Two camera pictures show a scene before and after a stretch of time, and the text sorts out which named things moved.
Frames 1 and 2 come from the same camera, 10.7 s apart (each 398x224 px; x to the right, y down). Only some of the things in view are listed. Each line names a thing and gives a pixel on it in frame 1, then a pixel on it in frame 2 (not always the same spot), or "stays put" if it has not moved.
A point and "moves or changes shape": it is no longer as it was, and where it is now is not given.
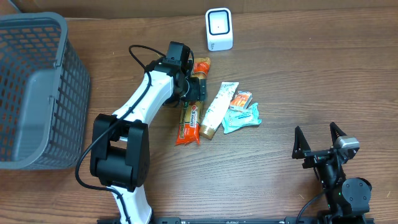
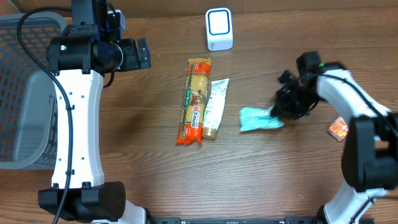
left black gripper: (196, 91) → (128, 61)
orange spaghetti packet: (192, 110) stays put
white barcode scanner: (219, 29) stays put
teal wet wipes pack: (236, 119) → (252, 118)
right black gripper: (308, 155) → (277, 111)
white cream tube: (218, 109) moves or changes shape
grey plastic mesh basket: (45, 89) stays put
